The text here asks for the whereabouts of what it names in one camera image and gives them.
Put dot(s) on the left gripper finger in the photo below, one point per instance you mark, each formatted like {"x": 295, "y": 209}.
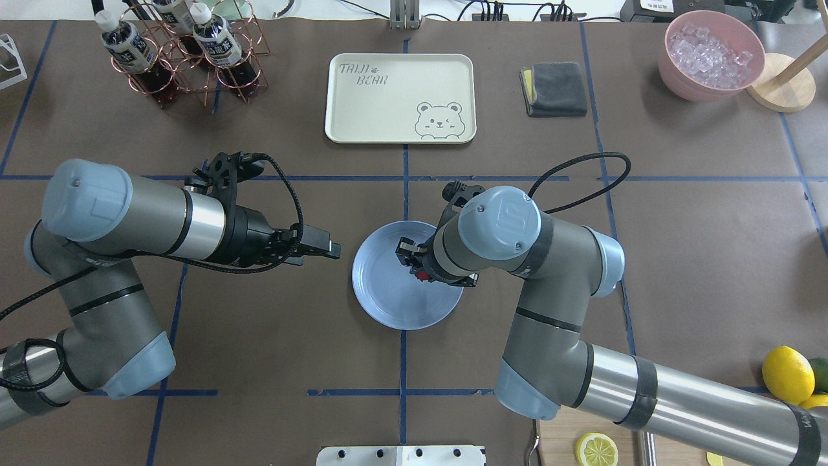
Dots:
{"x": 318, "y": 242}

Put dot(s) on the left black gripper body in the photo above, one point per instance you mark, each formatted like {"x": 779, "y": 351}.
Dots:
{"x": 253, "y": 235}

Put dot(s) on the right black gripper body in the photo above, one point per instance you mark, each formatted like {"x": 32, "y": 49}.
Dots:
{"x": 406, "y": 252}

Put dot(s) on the blue plate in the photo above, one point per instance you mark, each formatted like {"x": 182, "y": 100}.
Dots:
{"x": 387, "y": 290}

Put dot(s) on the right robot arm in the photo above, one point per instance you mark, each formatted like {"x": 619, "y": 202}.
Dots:
{"x": 719, "y": 275}

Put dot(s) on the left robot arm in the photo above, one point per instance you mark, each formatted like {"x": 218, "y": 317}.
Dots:
{"x": 95, "y": 219}

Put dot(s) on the cream bear tray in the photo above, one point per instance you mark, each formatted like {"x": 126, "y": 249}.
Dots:
{"x": 384, "y": 98}

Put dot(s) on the dark drink bottle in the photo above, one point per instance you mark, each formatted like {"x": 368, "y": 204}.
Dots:
{"x": 136, "y": 57}
{"x": 221, "y": 47}
{"x": 176, "y": 15}

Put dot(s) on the grey yellow cleaning cloth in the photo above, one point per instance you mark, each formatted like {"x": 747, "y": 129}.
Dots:
{"x": 554, "y": 90}

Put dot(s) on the lemon half slice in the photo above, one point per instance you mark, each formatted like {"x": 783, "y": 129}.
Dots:
{"x": 595, "y": 448}

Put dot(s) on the white cup rack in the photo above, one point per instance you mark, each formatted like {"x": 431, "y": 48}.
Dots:
{"x": 13, "y": 70}

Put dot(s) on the pink bowl of ice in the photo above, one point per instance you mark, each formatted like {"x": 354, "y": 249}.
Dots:
{"x": 707, "y": 56}

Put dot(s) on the whole yellow lemon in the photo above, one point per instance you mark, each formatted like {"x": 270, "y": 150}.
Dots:
{"x": 788, "y": 375}

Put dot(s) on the wooden cup stand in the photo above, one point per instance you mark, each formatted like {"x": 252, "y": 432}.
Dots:
{"x": 785, "y": 84}

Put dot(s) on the green lime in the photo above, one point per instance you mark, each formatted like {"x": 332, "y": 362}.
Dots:
{"x": 819, "y": 366}

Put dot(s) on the copper wire bottle rack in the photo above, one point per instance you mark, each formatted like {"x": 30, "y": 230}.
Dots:
{"x": 193, "y": 74}

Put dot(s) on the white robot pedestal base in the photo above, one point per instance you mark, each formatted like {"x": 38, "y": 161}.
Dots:
{"x": 403, "y": 455}

